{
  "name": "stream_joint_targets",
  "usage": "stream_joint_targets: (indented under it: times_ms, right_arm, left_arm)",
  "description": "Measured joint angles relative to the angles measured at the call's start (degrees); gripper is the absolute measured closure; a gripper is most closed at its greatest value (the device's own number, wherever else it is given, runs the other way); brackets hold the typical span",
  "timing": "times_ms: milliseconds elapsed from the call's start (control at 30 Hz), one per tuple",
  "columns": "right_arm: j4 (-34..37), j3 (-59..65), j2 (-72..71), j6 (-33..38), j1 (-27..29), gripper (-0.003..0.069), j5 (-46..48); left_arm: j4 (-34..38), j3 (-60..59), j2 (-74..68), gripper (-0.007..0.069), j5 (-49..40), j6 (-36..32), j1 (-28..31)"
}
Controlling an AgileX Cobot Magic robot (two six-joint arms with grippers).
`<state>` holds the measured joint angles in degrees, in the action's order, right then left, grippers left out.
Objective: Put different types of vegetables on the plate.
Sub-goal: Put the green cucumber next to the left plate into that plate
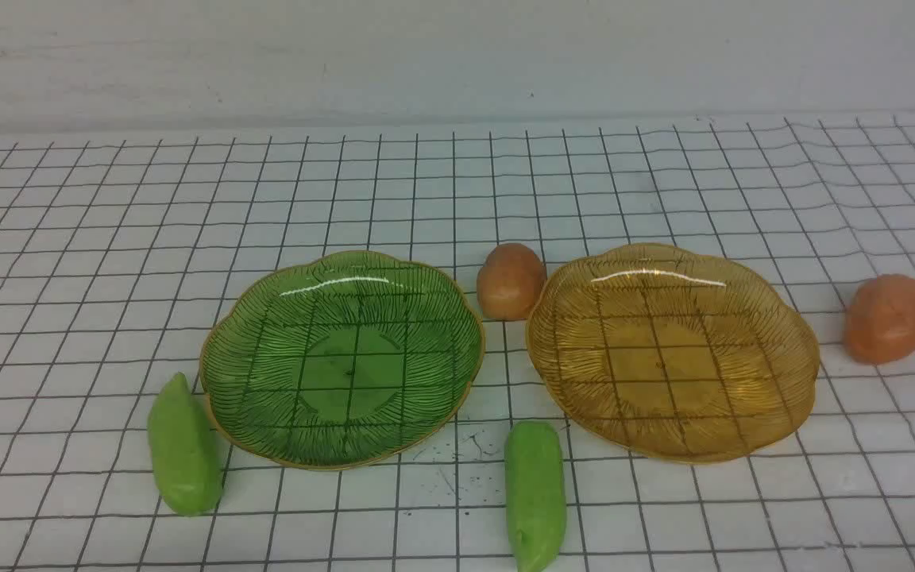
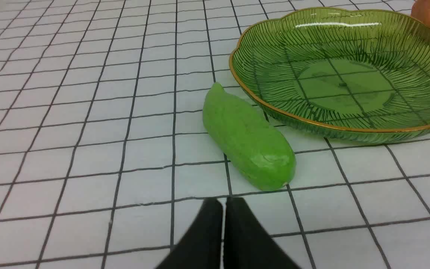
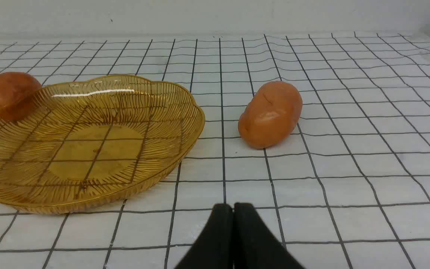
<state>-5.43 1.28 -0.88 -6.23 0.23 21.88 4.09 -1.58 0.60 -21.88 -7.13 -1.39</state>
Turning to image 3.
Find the orange potato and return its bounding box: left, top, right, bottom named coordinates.
left=0, top=72, right=42, bottom=121
left=238, top=81, right=303, bottom=149

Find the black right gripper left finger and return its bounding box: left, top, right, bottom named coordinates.
left=176, top=203, right=234, bottom=269

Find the amber transparent plastic plate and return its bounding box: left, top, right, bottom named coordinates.
left=0, top=74, right=205, bottom=214

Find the white grid tablecloth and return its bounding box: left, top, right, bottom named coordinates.
left=0, top=33, right=430, bottom=269

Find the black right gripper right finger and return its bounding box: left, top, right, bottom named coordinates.
left=233, top=203, right=304, bottom=269

